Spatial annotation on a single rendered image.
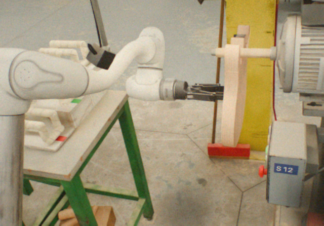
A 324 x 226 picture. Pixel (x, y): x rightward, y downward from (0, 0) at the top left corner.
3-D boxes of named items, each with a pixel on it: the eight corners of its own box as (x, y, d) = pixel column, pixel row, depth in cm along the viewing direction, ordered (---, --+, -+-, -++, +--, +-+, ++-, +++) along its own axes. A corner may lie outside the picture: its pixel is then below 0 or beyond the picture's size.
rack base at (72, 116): (94, 107, 163) (89, 90, 158) (76, 129, 150) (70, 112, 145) (46, 103, 172) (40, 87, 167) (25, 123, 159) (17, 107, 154)
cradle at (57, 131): (66, 129, 148) (64, 123, 147) (51, 146, 140) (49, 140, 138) (60, 128, 149) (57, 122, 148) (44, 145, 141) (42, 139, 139)
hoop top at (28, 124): (48, 127, 139) (45, 120, 137) (43, 132, 136) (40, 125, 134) (9, 121, 146) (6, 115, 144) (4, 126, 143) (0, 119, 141)
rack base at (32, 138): (76, 128, 150) (75, 126, 150) (56, 152, 139) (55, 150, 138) (25, 122, 160) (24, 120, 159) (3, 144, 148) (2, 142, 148)
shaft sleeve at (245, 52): (271, 47, 116) (270, 49, 113) (270, 57, 117) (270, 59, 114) (217, 47, 122) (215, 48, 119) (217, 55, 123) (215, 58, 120)
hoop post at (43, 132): (53, 142, 143) (46, 123, 138) (49, 147, 140) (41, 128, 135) (47, 141, 144) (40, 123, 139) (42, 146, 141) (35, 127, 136)
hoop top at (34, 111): (59, 114, 145) (56, 108, 143) (55, 119, 142) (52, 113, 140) (22, 110, 152) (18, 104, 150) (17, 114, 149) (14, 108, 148)
